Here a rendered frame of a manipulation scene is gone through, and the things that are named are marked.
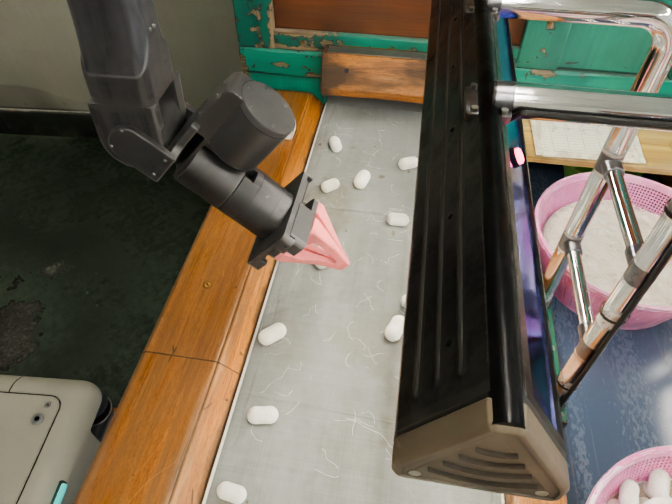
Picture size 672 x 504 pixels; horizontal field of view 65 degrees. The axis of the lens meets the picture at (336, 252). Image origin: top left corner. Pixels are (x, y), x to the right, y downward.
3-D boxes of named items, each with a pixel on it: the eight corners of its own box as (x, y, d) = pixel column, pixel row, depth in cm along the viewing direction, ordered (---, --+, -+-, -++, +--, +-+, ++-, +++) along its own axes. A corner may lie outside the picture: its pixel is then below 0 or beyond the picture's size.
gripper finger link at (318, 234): (372, 222, 60) (309, 173, 56) (364, 269, 55) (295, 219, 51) (333, 248, 64) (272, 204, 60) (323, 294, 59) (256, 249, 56)
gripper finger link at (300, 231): (369, 237, 58) (304, 188, 54) (361, 287, 54) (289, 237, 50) (330, 263, 63) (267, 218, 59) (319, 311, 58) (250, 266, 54)
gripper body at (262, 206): (318, 179, 57) (263, 136, 54) (298, 247, 50) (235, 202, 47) (282, 208, 61) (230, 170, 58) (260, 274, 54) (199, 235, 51)
